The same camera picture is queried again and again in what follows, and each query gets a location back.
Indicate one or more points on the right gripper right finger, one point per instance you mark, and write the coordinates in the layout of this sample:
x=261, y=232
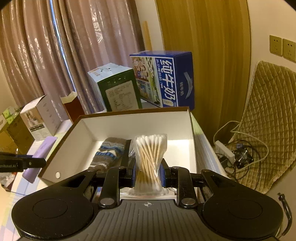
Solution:
x=180, y=179

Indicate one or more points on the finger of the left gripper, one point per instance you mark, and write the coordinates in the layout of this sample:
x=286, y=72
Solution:
x=34, y=162
x=6, y=156

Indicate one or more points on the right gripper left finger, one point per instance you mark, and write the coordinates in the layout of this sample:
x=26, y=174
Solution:
x=117, y=178

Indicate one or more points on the purple cosmetic tube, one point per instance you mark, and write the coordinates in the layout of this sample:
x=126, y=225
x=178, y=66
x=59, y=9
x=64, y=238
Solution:
x=43, y=150

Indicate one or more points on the striped knitted pouch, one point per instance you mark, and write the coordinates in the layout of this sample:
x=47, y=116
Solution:
x=110, y=151

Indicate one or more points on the bag of cotton swabs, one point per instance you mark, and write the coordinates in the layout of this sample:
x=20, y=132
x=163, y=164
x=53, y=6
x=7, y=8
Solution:
x=149, y=162

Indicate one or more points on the black shaver box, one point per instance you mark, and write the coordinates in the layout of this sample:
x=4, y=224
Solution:
x=125, y=156

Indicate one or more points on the stacked cardboard boxes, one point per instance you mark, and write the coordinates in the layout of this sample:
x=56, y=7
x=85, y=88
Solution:
x=14, y=134

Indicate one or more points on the large brown cardboard box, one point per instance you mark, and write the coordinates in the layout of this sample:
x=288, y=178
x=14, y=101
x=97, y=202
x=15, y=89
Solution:
x=187, y=145

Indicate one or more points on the white product box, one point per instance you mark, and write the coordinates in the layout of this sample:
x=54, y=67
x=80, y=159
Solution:
x=41, y=118

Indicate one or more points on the white power strip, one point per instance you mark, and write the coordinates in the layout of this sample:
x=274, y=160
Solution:
x=220, y=148

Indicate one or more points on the light blue milk carton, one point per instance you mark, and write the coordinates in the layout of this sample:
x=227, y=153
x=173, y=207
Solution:
x=115, y=87

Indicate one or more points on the dark blue milk carton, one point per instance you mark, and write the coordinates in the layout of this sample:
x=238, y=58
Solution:
x=165, y=78

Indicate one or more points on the quilted olive chair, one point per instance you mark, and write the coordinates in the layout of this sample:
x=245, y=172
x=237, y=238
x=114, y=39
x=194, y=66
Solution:
x=268, y=122

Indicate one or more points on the pink curtain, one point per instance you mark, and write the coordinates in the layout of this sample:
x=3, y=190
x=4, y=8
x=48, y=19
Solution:
x=48, y=47

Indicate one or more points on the wooden door panel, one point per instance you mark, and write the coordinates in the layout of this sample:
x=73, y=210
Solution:
x=217, y=33

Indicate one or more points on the double wall socket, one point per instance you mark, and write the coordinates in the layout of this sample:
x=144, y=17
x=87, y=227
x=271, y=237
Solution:
x=282, y=47

